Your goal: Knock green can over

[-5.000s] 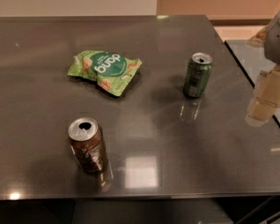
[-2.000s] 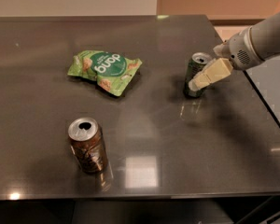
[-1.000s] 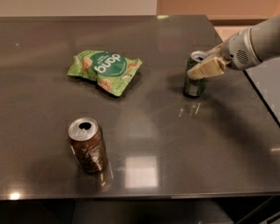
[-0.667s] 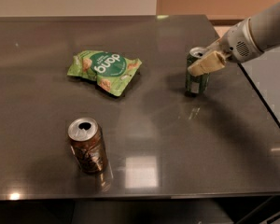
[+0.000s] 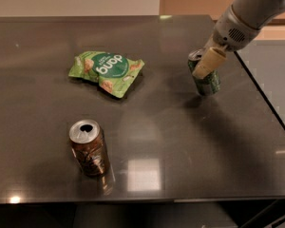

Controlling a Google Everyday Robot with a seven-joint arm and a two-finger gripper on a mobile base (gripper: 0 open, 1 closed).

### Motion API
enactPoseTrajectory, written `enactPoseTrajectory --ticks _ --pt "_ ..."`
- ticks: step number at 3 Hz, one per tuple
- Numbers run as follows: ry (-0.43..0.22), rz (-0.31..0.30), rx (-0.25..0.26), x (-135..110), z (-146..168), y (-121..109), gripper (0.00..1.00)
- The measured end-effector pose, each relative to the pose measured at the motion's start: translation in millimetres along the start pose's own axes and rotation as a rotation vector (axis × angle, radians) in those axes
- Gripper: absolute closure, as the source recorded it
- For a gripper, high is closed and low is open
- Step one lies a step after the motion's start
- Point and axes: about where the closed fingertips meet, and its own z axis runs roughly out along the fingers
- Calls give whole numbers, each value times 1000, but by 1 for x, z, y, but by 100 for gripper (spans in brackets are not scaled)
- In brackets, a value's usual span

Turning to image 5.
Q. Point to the green snack chip bag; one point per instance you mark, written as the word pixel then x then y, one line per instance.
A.
pixel 112 72

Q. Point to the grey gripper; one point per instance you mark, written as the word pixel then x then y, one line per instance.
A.
pixel 230 32

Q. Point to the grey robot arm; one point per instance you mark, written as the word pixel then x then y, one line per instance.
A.
pixel 257 13

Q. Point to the grey side table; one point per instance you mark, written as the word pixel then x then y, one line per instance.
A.
pixel 265 60

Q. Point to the brown soda can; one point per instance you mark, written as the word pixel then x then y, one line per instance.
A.
pixel 89 148

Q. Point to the green soda can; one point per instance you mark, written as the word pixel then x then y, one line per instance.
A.
pixel 208 85

